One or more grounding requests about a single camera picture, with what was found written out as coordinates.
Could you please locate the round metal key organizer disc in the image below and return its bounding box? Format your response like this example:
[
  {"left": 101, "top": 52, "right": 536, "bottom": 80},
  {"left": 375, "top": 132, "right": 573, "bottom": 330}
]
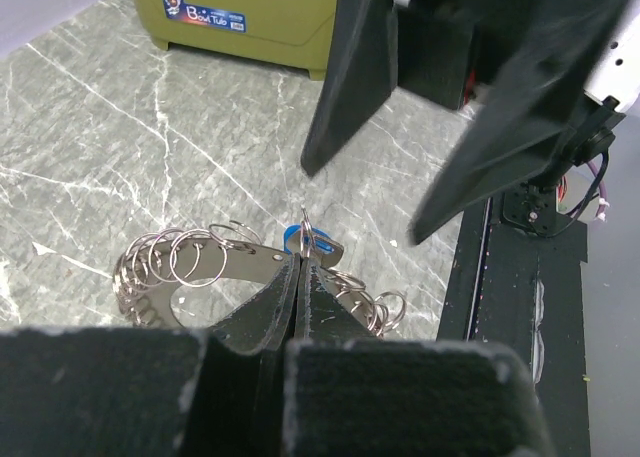
[{"left": 112, "top": 216, "right": 407, "bottom": 337}]

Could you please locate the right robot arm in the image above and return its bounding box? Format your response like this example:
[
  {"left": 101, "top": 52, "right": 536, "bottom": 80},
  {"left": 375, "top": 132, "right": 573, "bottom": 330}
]
[{"left": 301, "top": 0, "right": 639, "bottom": 243}]

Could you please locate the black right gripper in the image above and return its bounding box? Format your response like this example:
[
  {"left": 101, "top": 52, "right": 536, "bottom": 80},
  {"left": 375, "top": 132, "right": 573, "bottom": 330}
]
[{"left": 300, "top": 0, "right": 630, "bottom": 245}]

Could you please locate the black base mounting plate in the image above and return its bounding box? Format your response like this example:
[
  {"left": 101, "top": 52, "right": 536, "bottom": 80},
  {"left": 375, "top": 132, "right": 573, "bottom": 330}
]
[{"left": 437, "top": 197, "right": 591, "bottom": 456}]

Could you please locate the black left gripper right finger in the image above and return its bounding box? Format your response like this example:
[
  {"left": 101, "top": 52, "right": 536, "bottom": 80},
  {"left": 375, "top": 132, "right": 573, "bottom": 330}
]
[{"left": 282, "top": 260, "right": 555, "bottom": 456}]

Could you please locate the key with blue tag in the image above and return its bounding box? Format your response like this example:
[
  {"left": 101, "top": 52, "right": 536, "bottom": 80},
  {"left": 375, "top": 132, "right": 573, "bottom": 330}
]
[{"left": 283, "top": 224, "right": 344, "bottom": 268}]

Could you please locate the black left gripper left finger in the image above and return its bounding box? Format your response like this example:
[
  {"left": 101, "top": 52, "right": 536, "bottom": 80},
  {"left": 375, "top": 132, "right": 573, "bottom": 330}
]
[{"left": 1, "top": 256, "right": 300, "bottom": 456}]

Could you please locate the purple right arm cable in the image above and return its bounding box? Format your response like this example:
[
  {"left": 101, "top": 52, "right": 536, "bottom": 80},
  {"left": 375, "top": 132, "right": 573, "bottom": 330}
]
[{"left": 569, "top": 156, "right": 614, "bottom": 223}]

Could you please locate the olive green plastic bin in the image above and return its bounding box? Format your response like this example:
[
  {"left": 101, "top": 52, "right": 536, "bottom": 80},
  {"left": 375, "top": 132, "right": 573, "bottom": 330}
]
[{"left": 133, "top": 0, "right": 337, "bottom": 81}]

